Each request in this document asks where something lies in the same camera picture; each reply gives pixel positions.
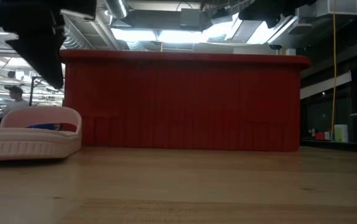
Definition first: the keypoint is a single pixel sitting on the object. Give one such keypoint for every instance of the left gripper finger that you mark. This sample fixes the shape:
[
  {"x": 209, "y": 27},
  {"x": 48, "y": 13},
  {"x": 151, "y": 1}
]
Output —
[{"x": 47, "y": 56}]

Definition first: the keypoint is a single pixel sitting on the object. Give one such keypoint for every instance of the pink slide sandal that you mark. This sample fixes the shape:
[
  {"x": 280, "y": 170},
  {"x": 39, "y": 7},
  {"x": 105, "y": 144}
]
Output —
[{"x": 25, "y": 143}]

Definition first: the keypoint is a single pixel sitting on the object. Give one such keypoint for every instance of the red plastic bin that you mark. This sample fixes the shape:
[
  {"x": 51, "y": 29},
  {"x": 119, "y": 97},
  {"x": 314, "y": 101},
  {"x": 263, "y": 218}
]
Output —
[{"x": 181, "y": 102}]

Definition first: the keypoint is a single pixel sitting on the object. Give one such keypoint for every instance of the black metal stand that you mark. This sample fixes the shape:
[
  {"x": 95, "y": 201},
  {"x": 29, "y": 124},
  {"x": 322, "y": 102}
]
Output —
[{"x": 32, "y": 93}]

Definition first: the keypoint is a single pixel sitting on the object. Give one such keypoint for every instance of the person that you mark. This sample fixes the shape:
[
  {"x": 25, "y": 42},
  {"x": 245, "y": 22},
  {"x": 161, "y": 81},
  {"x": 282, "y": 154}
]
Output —
[{"x": 16, "y": 104}]

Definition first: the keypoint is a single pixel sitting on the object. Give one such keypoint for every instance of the blue object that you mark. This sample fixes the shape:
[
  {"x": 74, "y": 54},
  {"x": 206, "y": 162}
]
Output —
[{"x": 41, "y": 127}]

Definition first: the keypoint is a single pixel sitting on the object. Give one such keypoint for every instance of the small red box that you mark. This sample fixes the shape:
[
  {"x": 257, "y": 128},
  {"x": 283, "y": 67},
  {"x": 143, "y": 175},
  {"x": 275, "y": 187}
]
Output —
[{"x": 320, "y": 136}]

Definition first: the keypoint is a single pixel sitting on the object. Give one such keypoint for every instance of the white green container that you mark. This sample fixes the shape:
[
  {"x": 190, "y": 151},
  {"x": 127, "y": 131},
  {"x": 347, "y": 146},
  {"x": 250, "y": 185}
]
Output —
[{"x": 341, "y": 133}]

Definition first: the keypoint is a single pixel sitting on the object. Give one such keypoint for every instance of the black dome camera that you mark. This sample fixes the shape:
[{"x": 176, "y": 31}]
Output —
[{"x": 275, "y": 47}]

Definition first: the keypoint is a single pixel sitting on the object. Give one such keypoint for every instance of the white air duct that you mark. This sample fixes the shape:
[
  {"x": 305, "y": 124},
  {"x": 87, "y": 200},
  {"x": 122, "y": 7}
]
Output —
[{"x": 340, "y": 7}]

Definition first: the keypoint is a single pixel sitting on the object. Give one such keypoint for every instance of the silver ventilation duct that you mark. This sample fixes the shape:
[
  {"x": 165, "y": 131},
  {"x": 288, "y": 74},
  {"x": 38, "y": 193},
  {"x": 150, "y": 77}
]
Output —
[{"x": 117, "y": 7}]

